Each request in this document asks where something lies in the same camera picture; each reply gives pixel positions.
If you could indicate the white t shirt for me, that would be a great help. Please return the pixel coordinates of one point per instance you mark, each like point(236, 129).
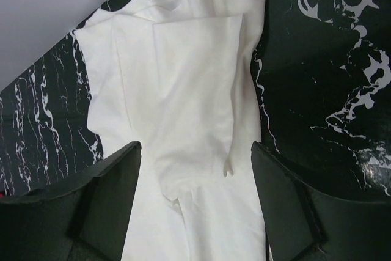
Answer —
point(175, 76)

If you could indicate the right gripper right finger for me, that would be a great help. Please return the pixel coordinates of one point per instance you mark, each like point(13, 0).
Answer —
point(310, 216)

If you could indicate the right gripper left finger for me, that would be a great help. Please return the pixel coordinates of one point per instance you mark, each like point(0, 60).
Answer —
point(82, 217)

